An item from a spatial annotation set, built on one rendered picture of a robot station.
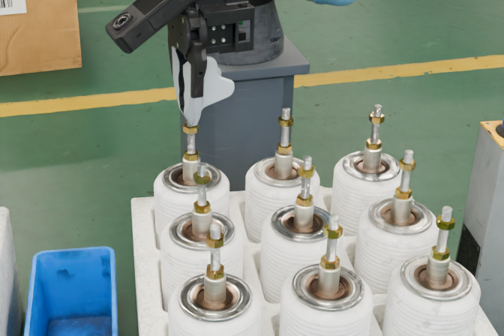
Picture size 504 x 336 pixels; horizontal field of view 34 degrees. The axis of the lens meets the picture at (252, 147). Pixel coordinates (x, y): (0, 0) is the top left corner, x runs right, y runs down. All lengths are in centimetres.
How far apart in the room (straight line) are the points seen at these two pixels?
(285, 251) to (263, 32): 42
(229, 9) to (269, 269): 30
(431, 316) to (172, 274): 29
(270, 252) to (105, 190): 61
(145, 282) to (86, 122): 80
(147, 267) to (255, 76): 37
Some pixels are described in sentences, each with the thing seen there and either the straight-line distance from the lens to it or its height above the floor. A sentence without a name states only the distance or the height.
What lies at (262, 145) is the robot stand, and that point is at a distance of 130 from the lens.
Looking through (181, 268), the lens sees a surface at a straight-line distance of 91.
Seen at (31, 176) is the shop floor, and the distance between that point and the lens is 156.
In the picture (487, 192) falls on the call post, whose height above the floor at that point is 24.
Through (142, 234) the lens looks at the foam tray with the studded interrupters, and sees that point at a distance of 106.
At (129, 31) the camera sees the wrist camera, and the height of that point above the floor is 47.
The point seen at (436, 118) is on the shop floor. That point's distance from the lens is 180.
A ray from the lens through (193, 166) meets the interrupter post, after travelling 101.
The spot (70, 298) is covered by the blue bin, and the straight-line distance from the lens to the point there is 119.
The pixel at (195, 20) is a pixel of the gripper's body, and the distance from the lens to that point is 91.
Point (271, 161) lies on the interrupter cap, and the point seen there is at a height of 25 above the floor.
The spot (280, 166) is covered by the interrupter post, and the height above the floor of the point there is 27.
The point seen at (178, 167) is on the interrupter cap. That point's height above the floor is 25.
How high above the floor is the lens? 79
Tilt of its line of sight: 29 degrees down
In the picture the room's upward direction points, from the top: 2 degrees clockwise
